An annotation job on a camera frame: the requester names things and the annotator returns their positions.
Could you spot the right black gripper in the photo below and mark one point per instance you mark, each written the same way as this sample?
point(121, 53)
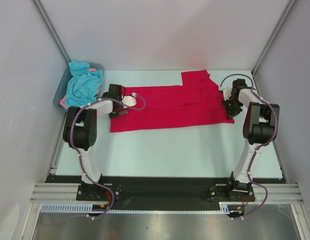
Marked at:
point(233, 109)

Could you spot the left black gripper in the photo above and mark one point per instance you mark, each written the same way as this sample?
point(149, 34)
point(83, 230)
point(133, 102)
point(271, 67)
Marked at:
point(116, 112)

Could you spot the red t shirt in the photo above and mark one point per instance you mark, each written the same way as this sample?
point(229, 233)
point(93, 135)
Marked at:
point(196, 102)

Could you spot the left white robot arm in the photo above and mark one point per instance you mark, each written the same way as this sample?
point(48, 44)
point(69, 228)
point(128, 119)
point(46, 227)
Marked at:
point(80, 130)

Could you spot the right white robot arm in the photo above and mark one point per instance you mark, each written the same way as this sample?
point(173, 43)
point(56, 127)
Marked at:
point(259, 129)

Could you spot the cyan t shirt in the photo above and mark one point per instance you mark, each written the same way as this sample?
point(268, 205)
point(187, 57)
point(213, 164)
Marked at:
point(82, 85)

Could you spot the grey plastic bin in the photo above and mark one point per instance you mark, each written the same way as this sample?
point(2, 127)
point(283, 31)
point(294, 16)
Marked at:
point(80, 84)

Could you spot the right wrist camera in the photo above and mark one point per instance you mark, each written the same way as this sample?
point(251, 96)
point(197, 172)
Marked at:
point(226, 92)

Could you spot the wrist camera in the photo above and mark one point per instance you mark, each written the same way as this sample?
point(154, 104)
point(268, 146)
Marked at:
point(130, 100)
point(226, 92)

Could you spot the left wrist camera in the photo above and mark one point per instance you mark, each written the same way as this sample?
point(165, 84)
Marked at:
point(130, 100)

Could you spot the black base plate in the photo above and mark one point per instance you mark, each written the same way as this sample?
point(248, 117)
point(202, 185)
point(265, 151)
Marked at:
point(187, 194)

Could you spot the aluminium frame rail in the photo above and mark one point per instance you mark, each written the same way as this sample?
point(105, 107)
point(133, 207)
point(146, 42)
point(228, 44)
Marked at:
point(67, 192)

